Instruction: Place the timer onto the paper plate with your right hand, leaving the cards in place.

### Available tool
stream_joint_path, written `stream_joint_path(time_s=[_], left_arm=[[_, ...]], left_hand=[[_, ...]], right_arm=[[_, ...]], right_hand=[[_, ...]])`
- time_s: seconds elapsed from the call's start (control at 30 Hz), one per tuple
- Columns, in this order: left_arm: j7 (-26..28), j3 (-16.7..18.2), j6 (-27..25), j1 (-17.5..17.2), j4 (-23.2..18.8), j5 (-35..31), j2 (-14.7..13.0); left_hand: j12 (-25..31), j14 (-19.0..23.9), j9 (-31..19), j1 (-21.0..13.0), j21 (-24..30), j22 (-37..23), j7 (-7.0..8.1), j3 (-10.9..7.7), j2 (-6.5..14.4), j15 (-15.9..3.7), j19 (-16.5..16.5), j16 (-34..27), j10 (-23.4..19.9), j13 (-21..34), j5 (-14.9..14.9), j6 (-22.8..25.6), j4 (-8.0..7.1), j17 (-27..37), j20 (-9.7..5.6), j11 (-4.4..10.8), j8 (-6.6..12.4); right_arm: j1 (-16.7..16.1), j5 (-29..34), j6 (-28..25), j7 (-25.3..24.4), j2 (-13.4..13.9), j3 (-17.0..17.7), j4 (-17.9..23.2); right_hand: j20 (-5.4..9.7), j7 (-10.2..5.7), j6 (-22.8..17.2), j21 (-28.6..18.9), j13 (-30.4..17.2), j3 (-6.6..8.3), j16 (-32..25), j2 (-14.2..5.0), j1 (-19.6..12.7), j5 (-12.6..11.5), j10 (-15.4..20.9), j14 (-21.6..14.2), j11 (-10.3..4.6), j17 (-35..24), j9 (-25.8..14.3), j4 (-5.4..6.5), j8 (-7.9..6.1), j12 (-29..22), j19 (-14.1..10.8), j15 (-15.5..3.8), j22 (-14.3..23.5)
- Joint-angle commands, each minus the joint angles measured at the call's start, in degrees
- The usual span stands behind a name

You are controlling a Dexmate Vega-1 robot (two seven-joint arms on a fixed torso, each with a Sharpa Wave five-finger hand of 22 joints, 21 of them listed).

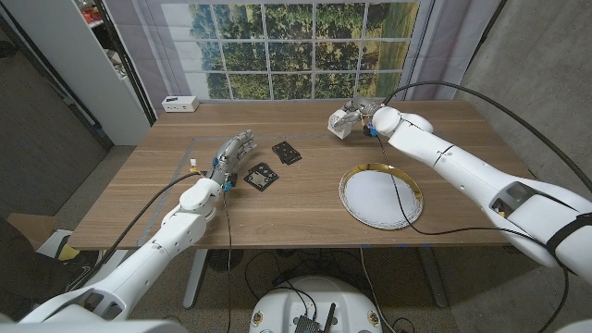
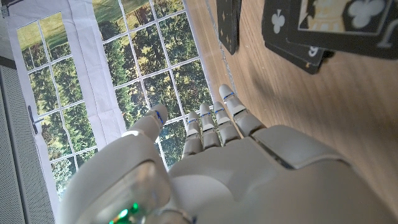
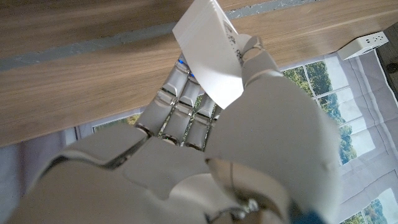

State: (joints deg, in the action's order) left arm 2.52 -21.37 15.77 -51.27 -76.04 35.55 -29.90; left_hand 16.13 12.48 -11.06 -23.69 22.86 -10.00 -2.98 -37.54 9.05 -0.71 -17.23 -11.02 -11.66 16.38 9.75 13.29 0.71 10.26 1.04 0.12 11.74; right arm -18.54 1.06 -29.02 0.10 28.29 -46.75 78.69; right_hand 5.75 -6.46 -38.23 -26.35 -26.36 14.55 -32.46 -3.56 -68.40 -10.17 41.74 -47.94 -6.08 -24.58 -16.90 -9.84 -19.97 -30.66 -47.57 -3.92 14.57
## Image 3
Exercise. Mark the white power strip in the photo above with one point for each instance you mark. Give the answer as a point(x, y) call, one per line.
point(362, 46)

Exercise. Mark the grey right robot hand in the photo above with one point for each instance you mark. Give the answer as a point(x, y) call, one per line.
point(264, 140)

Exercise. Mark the grey tape outline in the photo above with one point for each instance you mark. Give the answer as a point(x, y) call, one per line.
point(93, 44)

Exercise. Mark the white paper card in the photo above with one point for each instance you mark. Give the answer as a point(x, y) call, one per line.
point(208, 46)

